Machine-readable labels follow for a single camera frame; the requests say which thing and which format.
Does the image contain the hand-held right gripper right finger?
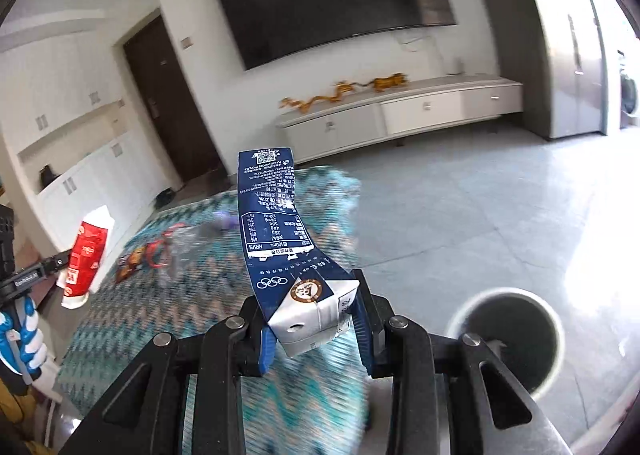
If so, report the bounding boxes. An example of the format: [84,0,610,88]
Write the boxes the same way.
[350,270,576,455]

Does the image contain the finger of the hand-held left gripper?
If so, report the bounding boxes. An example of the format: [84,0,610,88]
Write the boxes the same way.
[0,255,71,301]

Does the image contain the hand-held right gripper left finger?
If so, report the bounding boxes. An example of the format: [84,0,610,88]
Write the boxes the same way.
[57,297,278,455]

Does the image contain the red and white packet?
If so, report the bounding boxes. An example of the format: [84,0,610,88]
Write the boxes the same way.
[61,205,116,310]

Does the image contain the blue milk carton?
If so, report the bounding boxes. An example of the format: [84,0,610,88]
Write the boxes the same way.
[236,147,360,358]

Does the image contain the grey waste bin white rim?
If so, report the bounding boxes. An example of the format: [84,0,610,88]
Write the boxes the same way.
[446,286,566,396]

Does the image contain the person's left hand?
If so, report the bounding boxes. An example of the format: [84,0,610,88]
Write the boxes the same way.
[0,297,49,396]

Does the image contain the zigzag knitted blanket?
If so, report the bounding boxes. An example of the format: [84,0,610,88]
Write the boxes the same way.
[52,166,373,455]

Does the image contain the orange snack packet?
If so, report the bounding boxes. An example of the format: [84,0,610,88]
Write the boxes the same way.
[116,245,151,283]

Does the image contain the red wrapper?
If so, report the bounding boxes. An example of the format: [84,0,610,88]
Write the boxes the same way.
[147,230,176,271]

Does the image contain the grey foil wrapper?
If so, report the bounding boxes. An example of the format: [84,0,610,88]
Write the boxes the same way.
[172,225,216,256]

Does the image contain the dark brown entrance door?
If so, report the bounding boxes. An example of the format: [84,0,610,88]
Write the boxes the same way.
[122,10,226,186]

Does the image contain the white television cabinet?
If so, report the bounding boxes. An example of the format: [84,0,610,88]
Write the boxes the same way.
[275,76,524,163]

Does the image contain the golden dragon figurine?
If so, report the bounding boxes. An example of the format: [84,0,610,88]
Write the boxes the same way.
[280,80,368,113]

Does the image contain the golden tiger figurine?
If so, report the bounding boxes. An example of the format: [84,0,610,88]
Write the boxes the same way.
[371,72,411,92]

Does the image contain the grey double-door refrigerator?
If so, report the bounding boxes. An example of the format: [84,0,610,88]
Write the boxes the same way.
[457,0,621,140]

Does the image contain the grey washing machine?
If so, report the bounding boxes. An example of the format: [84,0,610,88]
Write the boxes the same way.
[617,50,640,128]

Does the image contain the white wall cabinet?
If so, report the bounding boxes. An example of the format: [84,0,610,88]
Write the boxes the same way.
[0,10,183,246]

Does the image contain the large black wall television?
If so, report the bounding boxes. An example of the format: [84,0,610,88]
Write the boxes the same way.
[210,0,458,72]

